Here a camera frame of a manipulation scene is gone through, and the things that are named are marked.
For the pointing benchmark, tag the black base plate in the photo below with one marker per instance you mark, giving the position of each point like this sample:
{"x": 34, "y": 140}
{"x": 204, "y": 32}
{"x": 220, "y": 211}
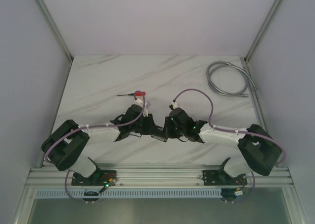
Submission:
{"x": 220, "y": 178}
{"x": 105, "y": 177}

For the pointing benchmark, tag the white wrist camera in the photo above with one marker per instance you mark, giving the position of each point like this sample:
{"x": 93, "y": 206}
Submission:
{"x": 174, "y": 105}
{"x": 145, "y": 105}

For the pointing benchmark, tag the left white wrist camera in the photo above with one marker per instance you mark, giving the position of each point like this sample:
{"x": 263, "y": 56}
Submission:
{"x": 145, "y": 105}

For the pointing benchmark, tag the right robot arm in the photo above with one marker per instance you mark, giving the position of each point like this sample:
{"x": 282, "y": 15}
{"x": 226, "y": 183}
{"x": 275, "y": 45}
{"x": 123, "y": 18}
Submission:
{"x": 257, "y": 152}

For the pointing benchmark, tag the black fuse box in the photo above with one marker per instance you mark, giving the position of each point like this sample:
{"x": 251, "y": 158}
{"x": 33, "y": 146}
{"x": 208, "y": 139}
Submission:
{"x": 159, "y": 137}

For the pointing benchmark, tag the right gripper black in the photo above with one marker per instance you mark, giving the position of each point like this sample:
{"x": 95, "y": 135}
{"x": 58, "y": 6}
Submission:
{"x": 168, "y": 123}

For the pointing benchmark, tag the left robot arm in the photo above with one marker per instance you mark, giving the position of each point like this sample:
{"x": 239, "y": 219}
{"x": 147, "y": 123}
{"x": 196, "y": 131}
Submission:
{"x": 64, "y": 147}

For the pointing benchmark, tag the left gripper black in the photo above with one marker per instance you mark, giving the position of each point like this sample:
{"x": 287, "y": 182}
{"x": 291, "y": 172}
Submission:
{"x": 149, "y": 123}

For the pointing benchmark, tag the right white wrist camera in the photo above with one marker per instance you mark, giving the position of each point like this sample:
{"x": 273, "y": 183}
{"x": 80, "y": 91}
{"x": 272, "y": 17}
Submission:
{"x": 174, "y": 105}

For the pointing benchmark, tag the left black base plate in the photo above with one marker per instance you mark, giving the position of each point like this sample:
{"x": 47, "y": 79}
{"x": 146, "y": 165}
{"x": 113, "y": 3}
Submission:
{"x": 105, "y": 177}

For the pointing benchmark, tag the red handled screwdriver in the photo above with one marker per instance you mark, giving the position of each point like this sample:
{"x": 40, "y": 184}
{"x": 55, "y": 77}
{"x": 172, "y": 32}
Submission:
{"x": 134, "y": 94}

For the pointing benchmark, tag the aluminium front rail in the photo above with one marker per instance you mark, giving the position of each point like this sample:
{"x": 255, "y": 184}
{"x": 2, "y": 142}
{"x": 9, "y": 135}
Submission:
{"x": 154, "y": 176}

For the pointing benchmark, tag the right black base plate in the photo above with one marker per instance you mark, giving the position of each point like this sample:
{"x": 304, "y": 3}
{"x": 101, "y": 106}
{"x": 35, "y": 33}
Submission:
{"x": 220, "y": 178}

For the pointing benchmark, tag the slotted cable duct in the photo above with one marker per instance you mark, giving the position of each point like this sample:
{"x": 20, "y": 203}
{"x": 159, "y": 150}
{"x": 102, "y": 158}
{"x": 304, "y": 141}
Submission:
{"x": 58, "y": 193}

